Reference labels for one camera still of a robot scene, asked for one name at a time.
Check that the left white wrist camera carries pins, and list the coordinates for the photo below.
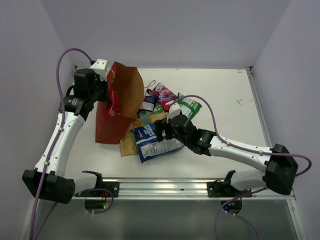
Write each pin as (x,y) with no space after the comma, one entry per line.
(100,67)

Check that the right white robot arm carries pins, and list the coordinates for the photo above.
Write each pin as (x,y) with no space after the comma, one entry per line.
(273,168)

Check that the tan popcorn chips bag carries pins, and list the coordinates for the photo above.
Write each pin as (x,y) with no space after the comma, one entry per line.
(128,144)

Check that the blue Doritos chips bag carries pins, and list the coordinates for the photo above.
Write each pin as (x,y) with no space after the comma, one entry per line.
(148,146)

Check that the aluminium mounting rail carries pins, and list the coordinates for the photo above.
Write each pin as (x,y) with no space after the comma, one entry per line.
(162,189)

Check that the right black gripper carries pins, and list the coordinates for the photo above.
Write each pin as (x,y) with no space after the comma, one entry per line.
(160,126)

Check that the small dark blue snack bag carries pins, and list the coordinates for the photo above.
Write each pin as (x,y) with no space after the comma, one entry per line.
(148,104)

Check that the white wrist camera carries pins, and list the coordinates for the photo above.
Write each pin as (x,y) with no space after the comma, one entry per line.
(172,109)
(100,67)

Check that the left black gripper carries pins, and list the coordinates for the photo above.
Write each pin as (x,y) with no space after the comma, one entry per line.
(104,97)

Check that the purple candy bag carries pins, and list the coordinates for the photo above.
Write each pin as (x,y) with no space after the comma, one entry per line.
(162,94)

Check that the red paper bag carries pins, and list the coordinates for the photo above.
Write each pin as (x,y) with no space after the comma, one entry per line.
(129,86)

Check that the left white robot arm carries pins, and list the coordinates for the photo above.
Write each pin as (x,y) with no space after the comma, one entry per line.
(47,179)

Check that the pink Real chips bag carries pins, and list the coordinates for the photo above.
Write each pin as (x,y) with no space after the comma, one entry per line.
(114,105)

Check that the green snack bag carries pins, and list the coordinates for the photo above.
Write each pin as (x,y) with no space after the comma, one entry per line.
(189,107)

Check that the small green snack packet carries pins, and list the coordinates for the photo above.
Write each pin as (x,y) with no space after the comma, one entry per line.
(157,110)

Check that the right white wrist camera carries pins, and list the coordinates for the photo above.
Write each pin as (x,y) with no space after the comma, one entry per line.
(172,109)

